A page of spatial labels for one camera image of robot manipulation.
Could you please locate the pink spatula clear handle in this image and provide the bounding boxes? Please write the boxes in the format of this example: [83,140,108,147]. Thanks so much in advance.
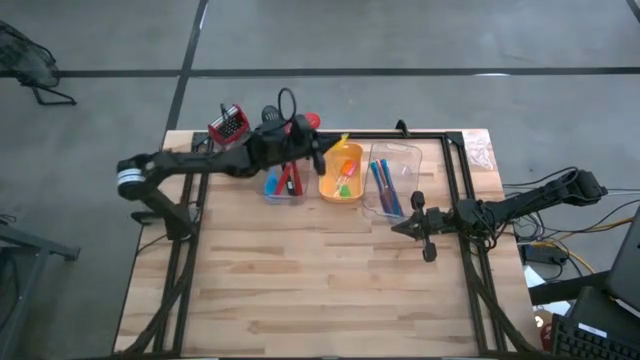
[335,162,360,187]

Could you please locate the black keyboard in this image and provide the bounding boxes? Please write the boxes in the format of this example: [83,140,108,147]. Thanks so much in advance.
[549,313,640,360]

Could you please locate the clear plastic bag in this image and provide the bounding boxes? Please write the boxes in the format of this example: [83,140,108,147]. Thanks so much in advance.
[462,130,500,172]

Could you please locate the black mesh chair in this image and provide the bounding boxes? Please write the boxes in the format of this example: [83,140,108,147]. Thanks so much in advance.
[0,18,79,107]

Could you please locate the orange plastic bin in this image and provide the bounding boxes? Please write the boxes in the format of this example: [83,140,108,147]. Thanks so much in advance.
[318,142,365,205]

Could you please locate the black operator desk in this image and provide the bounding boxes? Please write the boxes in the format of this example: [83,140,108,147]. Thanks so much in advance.
[528,272,640,360]

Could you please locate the black floor cable tangle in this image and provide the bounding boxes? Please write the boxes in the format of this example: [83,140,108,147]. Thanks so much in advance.
[502,184,640,281]

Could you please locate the red silicone slotted spoon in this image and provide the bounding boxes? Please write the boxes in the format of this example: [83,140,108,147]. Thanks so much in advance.
[291,160,305,197]

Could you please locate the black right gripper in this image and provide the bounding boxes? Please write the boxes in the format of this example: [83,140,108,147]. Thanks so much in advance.
[391,190,454,264]

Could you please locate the iridescent cutlery piece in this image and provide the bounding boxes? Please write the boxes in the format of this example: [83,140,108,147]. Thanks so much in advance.
[368,160,389,214]

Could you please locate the clear plastic bin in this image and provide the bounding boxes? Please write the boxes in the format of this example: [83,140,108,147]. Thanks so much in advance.
[360,141,424,225]
[255,158,312,207]

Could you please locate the blue silicone spoon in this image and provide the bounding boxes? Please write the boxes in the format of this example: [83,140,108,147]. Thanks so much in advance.
[263,167,281,197]

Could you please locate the steel box grater red trim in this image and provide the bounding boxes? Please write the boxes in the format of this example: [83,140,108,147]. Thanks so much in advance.
[207,103,251,147]

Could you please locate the black left camera cable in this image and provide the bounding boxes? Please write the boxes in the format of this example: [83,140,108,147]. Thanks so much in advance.
[277,87,299,124]

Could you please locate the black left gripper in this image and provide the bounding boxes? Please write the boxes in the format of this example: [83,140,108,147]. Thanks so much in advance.
[249,114,347,177]

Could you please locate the black cable bundle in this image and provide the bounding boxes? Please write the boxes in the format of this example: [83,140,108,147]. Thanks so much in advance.
[464,269,544,357]
[119,239,199,357]

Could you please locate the white paper sheet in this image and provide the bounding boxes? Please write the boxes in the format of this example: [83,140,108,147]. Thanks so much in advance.
[523,267,551,290]

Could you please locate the red slotted spoon steel handle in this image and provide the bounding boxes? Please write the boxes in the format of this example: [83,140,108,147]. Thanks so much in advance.
[276,112,322,197]

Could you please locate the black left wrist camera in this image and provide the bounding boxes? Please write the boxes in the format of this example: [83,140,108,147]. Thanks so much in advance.
[272,127,301,154]

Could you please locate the grey metal stand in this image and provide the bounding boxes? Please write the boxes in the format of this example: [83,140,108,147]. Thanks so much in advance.
[0,217,82,360]

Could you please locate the black power adapter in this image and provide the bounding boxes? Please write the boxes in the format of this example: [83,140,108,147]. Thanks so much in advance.
[522,243,570,267]

